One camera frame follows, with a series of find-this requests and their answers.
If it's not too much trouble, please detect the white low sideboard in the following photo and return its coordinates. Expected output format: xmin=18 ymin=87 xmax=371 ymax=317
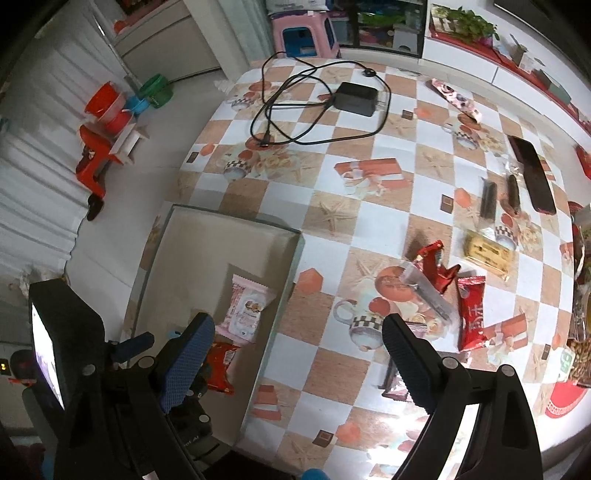
xmin=422 ymin=28 xmax=591 ymax=153

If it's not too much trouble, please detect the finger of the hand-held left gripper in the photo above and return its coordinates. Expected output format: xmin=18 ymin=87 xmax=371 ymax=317
xmin=182 ymin=362 xmax=218 ymax=425
xmin=110 ymin=331 xmax=156 ymax=364

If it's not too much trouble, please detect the red plastic bucket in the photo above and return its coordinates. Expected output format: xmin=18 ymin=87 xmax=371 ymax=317
xmin=84 ymin=82 xmax=125 ymax=118

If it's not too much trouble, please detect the pink plastic stool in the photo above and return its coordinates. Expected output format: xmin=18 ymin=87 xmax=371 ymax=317
xmin=270 ymin=11 xmax=341 ymax=58

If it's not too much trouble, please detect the pile of assorted packets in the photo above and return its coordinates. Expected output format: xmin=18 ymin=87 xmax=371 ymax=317
xmin=568 ymin=200 xmax=591 ymax=342

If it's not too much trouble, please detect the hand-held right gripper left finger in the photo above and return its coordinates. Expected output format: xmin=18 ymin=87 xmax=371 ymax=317
xmin=53 ymin=312 xmax=216 ymax=480

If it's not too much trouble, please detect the yellow snack packet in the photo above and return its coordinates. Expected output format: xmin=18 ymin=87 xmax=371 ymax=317
xmin=463 ymin=229 xmax=517 ymax=281

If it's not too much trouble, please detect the clear bag of peanuts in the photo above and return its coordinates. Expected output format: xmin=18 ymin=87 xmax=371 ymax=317
xmin=566 ymin=337 xmax=591 ymax=384

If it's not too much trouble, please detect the black power adapter with cable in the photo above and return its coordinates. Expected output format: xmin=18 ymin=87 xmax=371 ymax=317
xmin=249 ymin=51 xmax=392 ymax=149

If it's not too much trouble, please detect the grey cardboard box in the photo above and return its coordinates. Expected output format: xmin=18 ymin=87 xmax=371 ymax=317
xmin=124 ymin=204 xmax=305 ymax=462

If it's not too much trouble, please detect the red plastic stand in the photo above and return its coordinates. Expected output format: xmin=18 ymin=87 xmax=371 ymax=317
xmin=75 ymin=124 xmax=114 ymax=199

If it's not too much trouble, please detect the red packet with white print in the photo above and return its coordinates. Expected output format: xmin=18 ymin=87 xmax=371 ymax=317
xmin=456 ymin=274 xmax=495 ymax=352

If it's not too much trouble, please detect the white cabinet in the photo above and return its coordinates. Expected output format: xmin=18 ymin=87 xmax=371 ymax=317
xmin=111 ymin=0 xmax=222 ymax=84

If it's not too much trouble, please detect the dark brown snack bar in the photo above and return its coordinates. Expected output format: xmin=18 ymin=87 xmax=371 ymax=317
xmin=479 ymin=181 xmax=498 ymax=220

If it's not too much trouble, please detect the green potted plant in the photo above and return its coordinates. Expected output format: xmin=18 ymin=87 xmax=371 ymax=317
xmin=431 ymin=4 xmax=502 ymax=47

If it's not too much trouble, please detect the red round mat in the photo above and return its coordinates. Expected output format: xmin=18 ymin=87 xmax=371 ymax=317
xmin=545 ymin=381 xmax=591 ymax=418

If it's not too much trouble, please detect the green wet wipes pack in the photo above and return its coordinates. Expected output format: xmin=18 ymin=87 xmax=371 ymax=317
xmin=556 ymin=348 xmax=575 ymax=381

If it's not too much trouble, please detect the checkered printed tablecloth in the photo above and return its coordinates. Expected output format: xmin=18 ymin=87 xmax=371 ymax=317
xmin=139 ymin=58 xmax=583 ymax=476

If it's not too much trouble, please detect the dark red phone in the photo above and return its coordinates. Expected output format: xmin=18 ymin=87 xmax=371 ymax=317
xmin=508 ymin=135 xmax=558 ymax=215

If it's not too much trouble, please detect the red snack packet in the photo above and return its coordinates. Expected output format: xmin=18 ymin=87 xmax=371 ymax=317
xmin=411 ymin=240 xmax=446 ymax=289
xmin=434 ymin=264 xmax=462 ymax=296
xmin=203 ymin=342 xmax=242 ymax=395

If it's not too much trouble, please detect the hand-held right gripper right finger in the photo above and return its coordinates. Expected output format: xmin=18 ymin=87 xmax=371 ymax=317
xmin=382 ymin=313 xmax=543 ymax=480

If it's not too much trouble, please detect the pink printed packet strip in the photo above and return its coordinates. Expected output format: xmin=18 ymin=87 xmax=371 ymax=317
xmin=431 ymin=78 xmax=484 ymax=124

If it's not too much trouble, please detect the white wooden frame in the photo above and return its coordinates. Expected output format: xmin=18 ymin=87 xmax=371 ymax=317
xmin=108 ymin=122 xmax=151 ymax=164

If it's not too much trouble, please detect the clear stick packet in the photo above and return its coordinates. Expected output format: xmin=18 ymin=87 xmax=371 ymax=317
xmin=399 ymin=261 xmax=455 ymax=324

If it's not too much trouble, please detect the white curtain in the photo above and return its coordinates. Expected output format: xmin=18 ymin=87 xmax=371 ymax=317
xmin=0 ymin=41 xmax=139 ymax=278

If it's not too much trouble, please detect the pink snack packet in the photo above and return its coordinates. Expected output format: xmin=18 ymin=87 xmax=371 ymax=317
xmin=216 ymin=273 xmax=271 ymax=344

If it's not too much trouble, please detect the green box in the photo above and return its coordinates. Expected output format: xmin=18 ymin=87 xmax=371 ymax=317
xmin=538 ymin=69 xmax=573 ymax=104

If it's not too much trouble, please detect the red plastic basin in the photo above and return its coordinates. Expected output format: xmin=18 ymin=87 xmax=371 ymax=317
xmin=106 ymin=111 xmax=134 ymax=132

